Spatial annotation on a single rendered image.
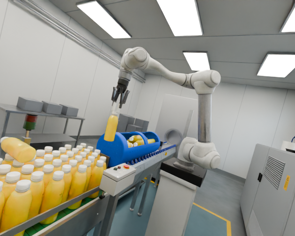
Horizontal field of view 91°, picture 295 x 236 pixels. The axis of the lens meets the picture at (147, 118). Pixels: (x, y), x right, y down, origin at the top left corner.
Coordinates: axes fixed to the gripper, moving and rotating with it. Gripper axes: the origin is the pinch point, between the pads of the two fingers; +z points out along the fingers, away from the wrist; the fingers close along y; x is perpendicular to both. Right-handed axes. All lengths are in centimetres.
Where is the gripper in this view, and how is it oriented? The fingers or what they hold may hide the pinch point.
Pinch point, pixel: (116, 107)
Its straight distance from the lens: 104.3
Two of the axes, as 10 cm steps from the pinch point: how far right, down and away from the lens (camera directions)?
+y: -8.7, -2.6, 4.1
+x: -4.0, -0.9, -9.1
